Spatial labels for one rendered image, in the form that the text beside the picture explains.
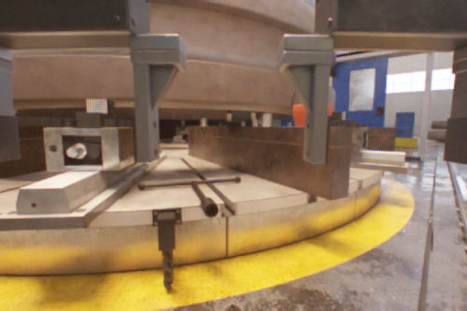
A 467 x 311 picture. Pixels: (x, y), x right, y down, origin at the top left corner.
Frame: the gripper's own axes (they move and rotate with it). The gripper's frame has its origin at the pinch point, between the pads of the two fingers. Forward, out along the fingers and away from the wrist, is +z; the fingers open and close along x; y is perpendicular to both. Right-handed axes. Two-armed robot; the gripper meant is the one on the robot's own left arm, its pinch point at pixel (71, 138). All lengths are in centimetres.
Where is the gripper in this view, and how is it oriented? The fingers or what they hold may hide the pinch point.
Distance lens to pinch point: 25.5
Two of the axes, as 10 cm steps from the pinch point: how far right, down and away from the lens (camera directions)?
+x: -10.0, 0.0, 0.0
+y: 0.0, -1.2, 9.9
